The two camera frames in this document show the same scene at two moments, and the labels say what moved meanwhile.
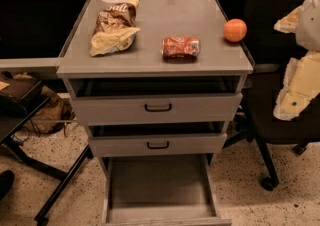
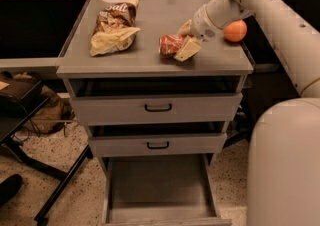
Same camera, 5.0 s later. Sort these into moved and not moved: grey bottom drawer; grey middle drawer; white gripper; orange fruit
Moved: white gripper
Not moved: orange fruit; grey bottom drawer; grey middle drawer
